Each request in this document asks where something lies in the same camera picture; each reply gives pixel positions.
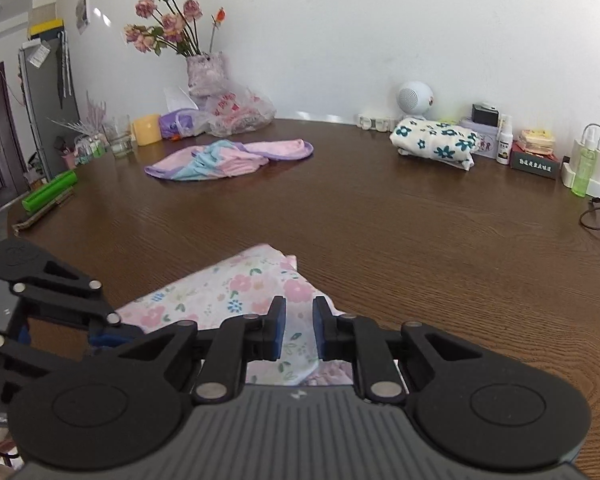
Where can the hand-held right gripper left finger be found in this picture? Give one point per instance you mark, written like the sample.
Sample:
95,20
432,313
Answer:
278,327

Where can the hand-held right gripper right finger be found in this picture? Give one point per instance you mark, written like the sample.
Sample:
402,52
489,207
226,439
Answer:
320,327

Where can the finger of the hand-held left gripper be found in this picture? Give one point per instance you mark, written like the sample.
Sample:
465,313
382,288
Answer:
112,335
15,360

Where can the pink floral white dress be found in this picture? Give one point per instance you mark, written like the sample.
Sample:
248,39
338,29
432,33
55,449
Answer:
215,285

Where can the wooden strip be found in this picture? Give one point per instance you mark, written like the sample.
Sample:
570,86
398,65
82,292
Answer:
42,212

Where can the green roll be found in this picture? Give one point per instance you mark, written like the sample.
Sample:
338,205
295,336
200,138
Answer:
47,192

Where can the grey refrigerator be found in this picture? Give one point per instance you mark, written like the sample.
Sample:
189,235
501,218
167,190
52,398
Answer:
47,105

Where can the clear drinking glass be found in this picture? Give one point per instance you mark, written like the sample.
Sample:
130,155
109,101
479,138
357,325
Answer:
118,137

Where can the purple dried grass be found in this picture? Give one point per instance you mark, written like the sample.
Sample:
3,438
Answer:
96,110

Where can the pink and blue garment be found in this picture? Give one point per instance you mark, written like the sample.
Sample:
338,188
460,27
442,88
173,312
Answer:
220,160

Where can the yellow cup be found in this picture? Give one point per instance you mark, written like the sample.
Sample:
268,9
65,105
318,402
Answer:
146,131

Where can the purple tissue pack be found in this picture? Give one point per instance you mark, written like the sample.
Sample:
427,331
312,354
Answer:
172,122

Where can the folded white blue-flower cloth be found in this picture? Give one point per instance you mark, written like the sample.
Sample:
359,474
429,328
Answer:
435,142

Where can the clear plastic bag red print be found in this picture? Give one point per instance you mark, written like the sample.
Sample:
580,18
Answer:
240,110

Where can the white paper sheet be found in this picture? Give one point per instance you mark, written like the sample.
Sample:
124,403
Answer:
177,97

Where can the round white speaker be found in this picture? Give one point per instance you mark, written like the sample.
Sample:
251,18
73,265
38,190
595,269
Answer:
414,97

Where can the light purple box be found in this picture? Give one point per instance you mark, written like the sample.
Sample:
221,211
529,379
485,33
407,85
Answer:
485,140

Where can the white spray bottle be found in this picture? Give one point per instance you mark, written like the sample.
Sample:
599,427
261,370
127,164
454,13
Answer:
503,145

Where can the purple patterned vase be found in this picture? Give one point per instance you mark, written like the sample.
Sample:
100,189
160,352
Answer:
207,75

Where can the small black box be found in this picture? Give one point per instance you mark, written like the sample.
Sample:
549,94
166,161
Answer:
485,115

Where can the dark tissue box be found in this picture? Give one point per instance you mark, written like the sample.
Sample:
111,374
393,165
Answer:
535,165

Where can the pink dried flower bouquet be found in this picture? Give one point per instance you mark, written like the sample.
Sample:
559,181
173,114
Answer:
172,22

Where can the yellow flat box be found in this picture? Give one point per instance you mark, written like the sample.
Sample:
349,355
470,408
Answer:
536,140

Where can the green liquid bottle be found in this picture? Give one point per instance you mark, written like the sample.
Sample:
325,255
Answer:
584,172

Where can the wall poster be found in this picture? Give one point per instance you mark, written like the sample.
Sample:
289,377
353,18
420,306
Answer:
82,12

